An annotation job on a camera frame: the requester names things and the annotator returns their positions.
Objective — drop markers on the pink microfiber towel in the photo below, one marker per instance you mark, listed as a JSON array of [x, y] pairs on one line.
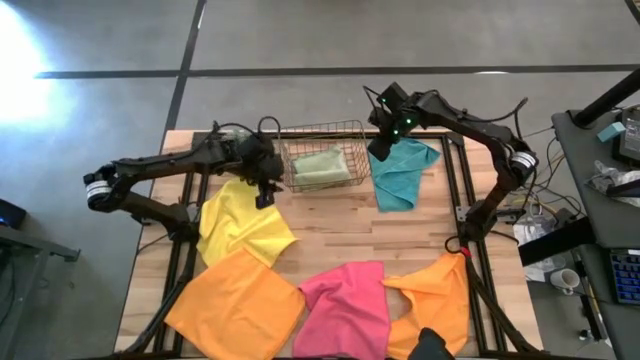
[[345, 310]]

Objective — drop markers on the black rounded object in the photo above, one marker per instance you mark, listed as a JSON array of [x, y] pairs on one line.
[[430, 347]]

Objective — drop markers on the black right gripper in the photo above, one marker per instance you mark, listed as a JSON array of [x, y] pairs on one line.
[[395, 122]]

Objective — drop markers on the black metal table frame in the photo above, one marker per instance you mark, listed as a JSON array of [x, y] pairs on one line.
[[455, 137]]

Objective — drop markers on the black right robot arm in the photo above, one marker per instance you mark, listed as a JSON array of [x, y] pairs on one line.
[[470, 125]]

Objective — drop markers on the grey metal stand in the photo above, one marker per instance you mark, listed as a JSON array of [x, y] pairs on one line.
[[30, 245]]

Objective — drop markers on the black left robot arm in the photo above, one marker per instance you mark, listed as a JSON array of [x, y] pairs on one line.
[[150, 165]]

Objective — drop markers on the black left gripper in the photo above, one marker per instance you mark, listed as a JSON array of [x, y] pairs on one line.
[[260, 160]]

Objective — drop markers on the teal microfiber towel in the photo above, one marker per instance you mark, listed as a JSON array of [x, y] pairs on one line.
[[400, 175]]

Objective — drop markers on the white mug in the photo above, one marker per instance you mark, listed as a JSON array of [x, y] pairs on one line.
[[565, 280]]

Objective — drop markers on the light blue box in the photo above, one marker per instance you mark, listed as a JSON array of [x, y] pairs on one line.
[[611, 132]]

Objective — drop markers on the crumpled clear plastic bag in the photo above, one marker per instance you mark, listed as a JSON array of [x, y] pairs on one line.
[[607, 175]]

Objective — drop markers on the grey side desk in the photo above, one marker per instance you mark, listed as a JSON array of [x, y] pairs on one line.
[[615, 220]]

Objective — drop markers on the green microfiber towel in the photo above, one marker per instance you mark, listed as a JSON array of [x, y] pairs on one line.
[[320, 167]]

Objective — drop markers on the white bag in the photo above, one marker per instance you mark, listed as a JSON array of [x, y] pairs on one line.
[[535, 232]]

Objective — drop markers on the small red clip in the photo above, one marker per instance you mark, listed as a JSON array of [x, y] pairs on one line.
[[466, 252]]

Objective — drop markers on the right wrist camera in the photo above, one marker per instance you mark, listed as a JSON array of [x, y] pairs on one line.
[[394, 94]]

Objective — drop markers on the dark desk device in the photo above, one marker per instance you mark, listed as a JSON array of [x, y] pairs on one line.
[[631, 140]]

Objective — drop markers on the black box device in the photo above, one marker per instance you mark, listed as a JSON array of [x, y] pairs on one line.
[[12, 215]]

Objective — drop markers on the orange microfiber towel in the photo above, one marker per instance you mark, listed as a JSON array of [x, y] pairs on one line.
[[440, 300], [235, 305]]

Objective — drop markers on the black pole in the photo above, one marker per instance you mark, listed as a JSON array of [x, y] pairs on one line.
[[607, 99]]

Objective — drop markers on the dark keyboard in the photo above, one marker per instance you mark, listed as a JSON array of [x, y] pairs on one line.
[[627, 277]]

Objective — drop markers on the yellow microfiber towel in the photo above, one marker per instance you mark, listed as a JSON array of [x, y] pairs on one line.
[[240, 225]]

